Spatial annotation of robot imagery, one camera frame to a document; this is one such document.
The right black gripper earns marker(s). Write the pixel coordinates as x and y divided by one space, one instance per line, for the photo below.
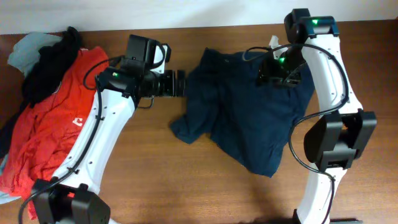
267 70

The navy blue shorts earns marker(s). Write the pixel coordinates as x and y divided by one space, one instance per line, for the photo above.
250 123

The light grey garment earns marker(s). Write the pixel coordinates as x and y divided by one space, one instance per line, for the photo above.
24 56

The red t-shirt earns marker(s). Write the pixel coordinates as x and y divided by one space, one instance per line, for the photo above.
45 133

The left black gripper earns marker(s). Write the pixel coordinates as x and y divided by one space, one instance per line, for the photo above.
172 89

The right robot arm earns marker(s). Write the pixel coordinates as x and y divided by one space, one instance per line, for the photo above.
343 128

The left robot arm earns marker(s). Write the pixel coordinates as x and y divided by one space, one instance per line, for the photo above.
72 194

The black garment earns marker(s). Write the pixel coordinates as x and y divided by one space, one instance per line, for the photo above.
44 78

